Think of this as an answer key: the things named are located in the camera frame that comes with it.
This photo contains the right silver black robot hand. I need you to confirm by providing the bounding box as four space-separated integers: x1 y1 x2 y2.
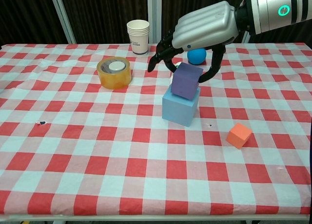
147 0 239 84

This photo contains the purple foam cube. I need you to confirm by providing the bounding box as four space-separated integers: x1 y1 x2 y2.
170 63 204 100

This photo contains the orange foam cube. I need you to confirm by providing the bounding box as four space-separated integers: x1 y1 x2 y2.
226 123 253 149

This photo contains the white paper cup stack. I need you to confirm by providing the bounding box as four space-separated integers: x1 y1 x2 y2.
126 19 150 56

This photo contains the blue ball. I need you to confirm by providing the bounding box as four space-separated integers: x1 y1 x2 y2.
187 48 207 65

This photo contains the light blue foam cube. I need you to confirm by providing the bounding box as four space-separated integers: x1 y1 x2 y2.
162 86 201 127

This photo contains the amber packing tape roll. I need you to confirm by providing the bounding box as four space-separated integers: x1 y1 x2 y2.
97 56 133 90

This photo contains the red white checkered tablecloth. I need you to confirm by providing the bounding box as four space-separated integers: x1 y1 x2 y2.
0 42 312 216

